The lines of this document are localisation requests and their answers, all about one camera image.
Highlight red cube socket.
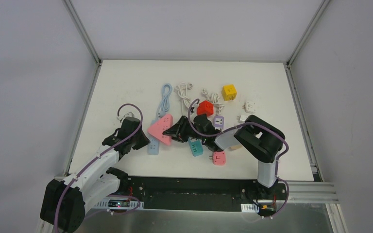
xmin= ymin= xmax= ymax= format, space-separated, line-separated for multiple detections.
xmin=196 ymin=100 xmax=214 ymax=117

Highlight purple power strip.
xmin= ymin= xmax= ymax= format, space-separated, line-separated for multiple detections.
xmin=213 ymin=116 xmax=224 ymax=130

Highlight pink triangular socket adapter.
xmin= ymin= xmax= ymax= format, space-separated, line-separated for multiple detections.
xmin=147 ymin=114 xmax=173 ymax=146

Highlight light blue power strip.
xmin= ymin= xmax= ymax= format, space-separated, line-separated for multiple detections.
xmin=147 ymin=133 xmax=160 ymax=155

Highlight pink small plug adapter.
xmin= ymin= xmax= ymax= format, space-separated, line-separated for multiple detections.
xmin=209 ymin=151 xmax=226 ymax=166

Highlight white tiger cube socket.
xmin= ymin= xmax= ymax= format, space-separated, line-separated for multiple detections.
xmin=237 ymin=114 xmax=248 ymax=123

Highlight beige dragon cube socket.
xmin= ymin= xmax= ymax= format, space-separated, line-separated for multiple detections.
xmin=230 ymin=145 xmax=242 ymax=150

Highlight yellow cube socket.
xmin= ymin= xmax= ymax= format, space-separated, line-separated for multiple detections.
xmin=221 ymin=84 xmax=237 ymax=101

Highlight white plug adapter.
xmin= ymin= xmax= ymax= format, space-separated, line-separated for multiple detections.
xmin=242 ymin=100 xmax=256 ymax=114

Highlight teal power strip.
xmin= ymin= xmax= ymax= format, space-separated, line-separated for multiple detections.
xmin=188 ymin=138 xmax=203 ymax=157

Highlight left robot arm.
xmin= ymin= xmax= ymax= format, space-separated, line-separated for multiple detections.
xmin=40 ymin=116 xmax=150 ymax=233

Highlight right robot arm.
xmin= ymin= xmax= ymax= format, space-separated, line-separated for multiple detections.
xmin=163 ymin=114 xmax=289 ymax=199

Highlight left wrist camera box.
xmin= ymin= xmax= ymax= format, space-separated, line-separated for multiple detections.
xmin=117 ymin=112 xmax=135 ymax=122

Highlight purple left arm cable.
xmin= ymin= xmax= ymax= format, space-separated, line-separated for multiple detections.
xmin=53 ymin=103 xmax=144 ymax=233

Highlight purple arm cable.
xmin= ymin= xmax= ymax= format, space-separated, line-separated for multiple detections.
xmin=53 ymin=103 xmax=144 ymax=233
xmin=187 ymin=98 xmax=290 ymax=219

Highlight white cable of purple strip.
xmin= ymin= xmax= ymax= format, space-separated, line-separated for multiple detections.
xmin=201 ymin=88 xmax=225 ymax=116

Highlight white cable of teal strip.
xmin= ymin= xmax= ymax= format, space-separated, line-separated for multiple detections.
xmin=174 ymin=82 xmax=194 ymax=117

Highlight light blue coiled cable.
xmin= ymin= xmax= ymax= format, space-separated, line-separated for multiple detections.
xmin=155 ymin=83 xmax=173 ymax=118

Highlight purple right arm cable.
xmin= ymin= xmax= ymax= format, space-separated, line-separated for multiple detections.
xmin=187 ymin=98 xmax=290 ymax=219

